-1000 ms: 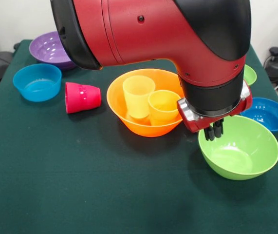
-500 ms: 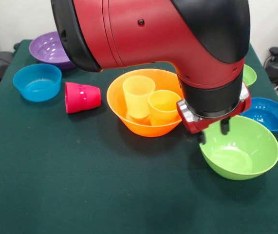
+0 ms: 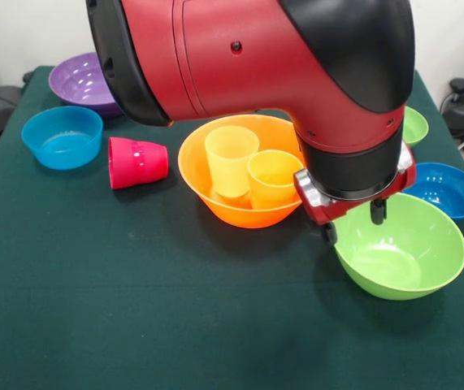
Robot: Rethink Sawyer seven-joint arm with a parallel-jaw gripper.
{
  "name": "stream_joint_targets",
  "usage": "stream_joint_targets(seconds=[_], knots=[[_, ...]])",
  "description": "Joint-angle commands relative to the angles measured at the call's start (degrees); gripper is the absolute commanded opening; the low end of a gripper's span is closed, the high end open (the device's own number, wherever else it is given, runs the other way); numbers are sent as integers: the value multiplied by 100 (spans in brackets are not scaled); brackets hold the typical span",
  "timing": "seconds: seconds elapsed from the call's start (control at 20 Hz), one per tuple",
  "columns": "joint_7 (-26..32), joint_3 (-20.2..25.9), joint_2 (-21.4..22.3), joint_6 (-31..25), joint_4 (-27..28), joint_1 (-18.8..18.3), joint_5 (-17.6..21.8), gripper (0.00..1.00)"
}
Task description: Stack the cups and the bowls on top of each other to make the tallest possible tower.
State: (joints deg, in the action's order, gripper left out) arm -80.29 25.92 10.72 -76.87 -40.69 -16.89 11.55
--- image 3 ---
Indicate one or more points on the translucent yellow-green cup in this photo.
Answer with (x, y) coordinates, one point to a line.
(231, 162)

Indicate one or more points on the dark blue bowl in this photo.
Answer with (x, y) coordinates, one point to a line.
(451, 191)

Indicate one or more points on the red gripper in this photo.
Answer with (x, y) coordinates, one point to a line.
(325, 211)

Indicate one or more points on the yellow cup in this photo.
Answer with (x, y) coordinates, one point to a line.
(274, 187)

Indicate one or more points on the light blue bowl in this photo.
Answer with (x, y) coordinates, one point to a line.
(63, 142)

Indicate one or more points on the large orange bowl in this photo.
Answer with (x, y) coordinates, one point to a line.
(199, 183)

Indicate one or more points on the large green bowl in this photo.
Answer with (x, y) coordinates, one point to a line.
(418, 252)

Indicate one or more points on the large purple bowl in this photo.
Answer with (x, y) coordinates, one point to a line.
(77, 85)

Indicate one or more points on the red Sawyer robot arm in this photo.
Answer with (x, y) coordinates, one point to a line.
(256, 61)

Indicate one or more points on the red cup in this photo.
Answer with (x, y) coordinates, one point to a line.
(138, 162)

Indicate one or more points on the small green bowl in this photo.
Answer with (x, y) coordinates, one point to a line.
(415, 128)

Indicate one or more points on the dark green table cloth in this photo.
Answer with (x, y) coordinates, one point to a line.
(134, 333)

